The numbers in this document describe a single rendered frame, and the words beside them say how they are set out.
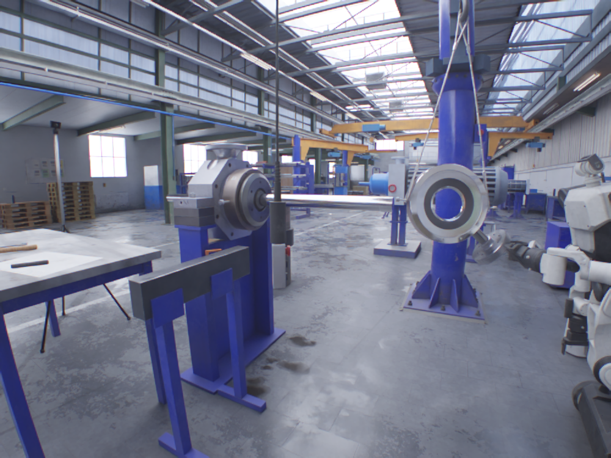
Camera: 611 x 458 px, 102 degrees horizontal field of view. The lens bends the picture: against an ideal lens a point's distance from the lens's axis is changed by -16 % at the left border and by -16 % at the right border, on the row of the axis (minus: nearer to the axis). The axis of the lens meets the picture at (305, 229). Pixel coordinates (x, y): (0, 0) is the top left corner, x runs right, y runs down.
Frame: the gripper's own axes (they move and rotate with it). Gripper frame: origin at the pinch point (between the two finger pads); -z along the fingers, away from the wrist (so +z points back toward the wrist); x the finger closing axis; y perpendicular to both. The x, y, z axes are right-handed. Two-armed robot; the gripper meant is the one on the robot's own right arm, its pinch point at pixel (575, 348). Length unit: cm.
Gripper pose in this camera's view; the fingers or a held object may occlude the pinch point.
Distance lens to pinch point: 194.5
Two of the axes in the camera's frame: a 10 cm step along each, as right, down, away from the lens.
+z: -0.4, -10.0, -0.8
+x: -9.3, 0.1, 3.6
